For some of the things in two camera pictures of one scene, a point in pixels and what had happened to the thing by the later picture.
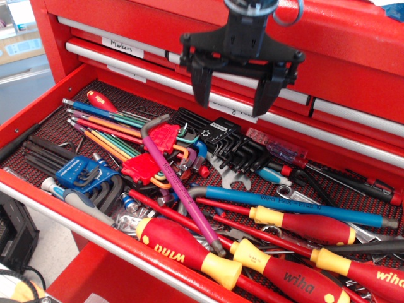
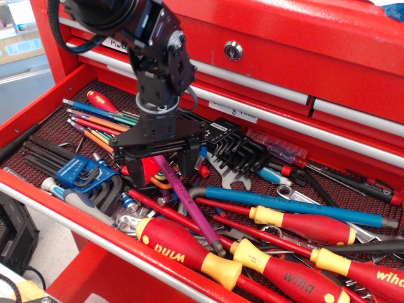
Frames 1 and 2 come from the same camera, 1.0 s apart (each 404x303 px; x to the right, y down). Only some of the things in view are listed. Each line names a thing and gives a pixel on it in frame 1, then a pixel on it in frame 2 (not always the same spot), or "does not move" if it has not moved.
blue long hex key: (88, 107) does not move
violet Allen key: (178, 185) does not move
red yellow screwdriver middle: (315, 226) does not move
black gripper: (242, 41) to (159, 132)
